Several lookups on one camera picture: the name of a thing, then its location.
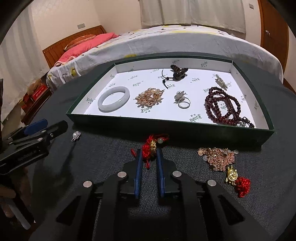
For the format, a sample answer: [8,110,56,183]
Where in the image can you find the red tassel gold charm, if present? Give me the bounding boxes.
[141,135,169,169]

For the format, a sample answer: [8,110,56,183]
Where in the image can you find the pearl flower brooch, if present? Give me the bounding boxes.
[71,131,81,142]

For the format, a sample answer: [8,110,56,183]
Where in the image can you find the rose gold pearl bracelet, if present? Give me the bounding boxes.
[134,87,165,108]

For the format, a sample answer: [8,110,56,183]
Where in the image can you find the silver flower ring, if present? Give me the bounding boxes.
[174,90,192,110]

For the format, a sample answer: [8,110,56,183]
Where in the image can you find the white jade bangle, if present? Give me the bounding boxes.
[98,86,130,113]

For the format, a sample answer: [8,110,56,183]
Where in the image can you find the rose gold chain bracelet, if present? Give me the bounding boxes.
[198,147,239,172]

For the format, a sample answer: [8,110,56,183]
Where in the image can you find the dark red bead necklace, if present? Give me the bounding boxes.
[204,86,255,129]

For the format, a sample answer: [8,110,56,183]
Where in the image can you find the dark carved pendant cord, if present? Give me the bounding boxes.
[161,64,189,90]

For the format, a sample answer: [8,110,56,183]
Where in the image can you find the red knot gold figurine charm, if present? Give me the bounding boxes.
[225,165,251,198]

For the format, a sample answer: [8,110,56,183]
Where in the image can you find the person's left hand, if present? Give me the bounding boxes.
[1,176,31,218]

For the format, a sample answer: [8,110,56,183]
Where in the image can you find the dark wooden nightstand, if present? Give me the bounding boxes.
[21,87,52,125]

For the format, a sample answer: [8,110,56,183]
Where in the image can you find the red gift boxes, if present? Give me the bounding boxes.
[23,84,48,104]

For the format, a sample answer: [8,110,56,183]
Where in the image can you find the brown teddy bear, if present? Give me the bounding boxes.
[27,79,42,96]

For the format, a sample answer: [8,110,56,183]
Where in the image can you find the white side curtain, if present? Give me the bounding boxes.
[1,6,49,121]

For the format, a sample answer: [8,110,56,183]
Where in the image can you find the dark green tray box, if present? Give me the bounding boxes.
[67,55,274,150]

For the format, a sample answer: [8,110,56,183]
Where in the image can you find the pink folded blanket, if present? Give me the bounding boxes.
[54,33,119,67]

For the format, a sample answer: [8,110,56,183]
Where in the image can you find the wooden headboard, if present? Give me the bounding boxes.
[42,24,107,69]

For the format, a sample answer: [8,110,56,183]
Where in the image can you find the orange brown pillow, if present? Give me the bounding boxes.
[64,34,96,52]

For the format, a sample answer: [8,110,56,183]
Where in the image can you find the dark grey table cloth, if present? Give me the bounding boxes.
[28,61,295,240]

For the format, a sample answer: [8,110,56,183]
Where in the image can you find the bed with patterned sheet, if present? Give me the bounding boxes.
[46,25,283,91]

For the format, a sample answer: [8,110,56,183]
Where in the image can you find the white window curtain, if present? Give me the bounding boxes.
[139,0,246,34]

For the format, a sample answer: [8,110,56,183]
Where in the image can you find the brown wooden door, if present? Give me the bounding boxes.
[258,1,288,59]

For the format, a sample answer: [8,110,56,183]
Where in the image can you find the grey wall socket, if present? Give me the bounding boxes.
[77,23,85,29]

